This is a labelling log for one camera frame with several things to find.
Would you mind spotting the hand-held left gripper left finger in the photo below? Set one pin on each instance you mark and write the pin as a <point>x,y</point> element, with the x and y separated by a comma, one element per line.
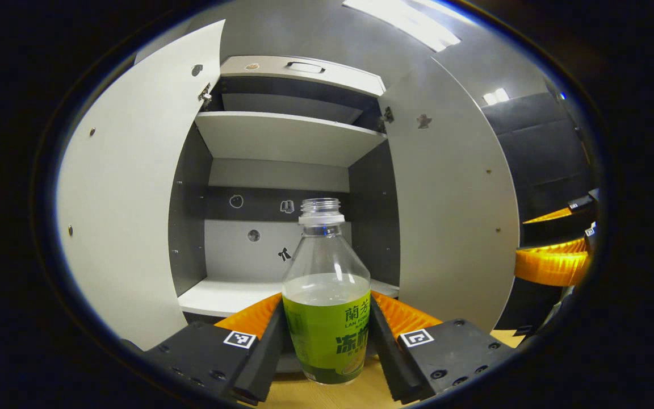
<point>261,363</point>

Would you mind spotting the clear bottle with green label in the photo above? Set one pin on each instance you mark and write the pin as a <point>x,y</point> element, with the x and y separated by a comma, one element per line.
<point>327,318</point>

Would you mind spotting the small ceiling light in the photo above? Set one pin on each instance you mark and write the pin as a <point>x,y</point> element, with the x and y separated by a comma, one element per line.
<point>496,96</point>

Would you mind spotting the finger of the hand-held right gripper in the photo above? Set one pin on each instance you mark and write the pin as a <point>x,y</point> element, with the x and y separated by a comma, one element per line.
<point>554,264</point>
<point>560,230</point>

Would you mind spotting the grey cabinet drawer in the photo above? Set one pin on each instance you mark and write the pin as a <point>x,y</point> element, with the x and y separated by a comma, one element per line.
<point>270,71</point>

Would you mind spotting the white cabinet shelf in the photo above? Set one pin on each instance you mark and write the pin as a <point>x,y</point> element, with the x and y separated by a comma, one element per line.
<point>281,139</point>

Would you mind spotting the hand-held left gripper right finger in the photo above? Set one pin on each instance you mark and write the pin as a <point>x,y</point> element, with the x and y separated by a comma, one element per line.
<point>386,363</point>

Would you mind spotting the grey cabinet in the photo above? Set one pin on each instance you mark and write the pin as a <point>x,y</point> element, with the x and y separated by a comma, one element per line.
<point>276,176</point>

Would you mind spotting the grey cabinet door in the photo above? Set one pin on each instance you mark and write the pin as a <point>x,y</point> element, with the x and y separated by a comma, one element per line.
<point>452,216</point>
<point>128,199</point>

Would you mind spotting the long ceiling light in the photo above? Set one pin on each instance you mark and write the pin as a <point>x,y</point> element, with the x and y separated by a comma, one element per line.
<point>406,23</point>

